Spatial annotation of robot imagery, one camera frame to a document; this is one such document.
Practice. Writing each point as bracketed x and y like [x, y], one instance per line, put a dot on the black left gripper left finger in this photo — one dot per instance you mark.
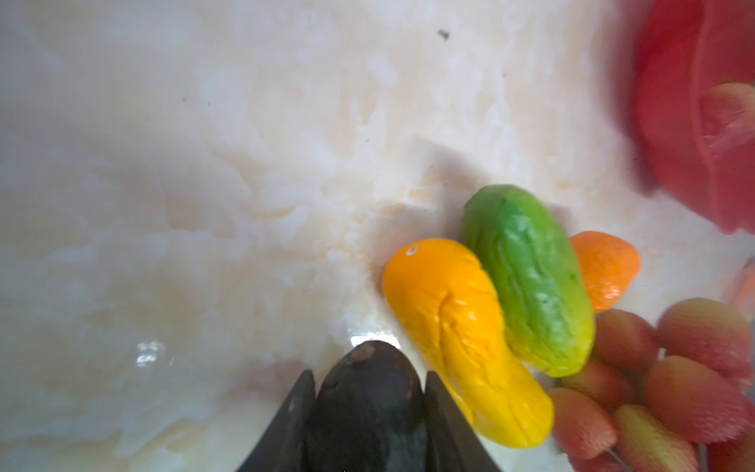
[281, 447]

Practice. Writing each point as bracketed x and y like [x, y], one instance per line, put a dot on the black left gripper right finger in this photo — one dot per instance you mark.
[453, 445]

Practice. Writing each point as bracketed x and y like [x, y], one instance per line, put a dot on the dark avocado fake fruit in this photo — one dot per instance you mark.
[369, 414]

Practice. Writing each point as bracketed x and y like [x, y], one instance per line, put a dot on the yellow fake mango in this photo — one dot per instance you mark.
[449, 308]

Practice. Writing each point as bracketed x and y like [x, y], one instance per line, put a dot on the green fake mango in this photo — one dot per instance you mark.
[549, 317]

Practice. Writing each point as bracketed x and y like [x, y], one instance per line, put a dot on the orange fake tangerine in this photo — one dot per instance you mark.
[608, 265]

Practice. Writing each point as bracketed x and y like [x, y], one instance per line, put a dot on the red lychee bunch fake fruit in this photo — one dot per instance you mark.
[674, 396]

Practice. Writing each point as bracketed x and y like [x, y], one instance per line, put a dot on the red flower-shaped fruit bowl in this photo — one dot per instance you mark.
[693, 105]

